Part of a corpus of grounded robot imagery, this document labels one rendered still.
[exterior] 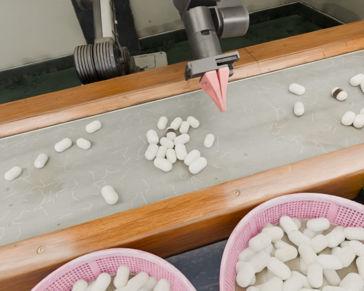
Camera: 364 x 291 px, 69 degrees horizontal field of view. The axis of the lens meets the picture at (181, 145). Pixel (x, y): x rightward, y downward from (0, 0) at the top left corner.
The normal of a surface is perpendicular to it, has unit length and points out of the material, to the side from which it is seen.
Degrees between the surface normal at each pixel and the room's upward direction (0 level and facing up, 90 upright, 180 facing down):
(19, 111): 0
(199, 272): 0
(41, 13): 90
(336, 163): 0
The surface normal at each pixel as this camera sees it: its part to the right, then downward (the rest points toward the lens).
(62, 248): -0.11, -0.70
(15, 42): 0.28, 0.66
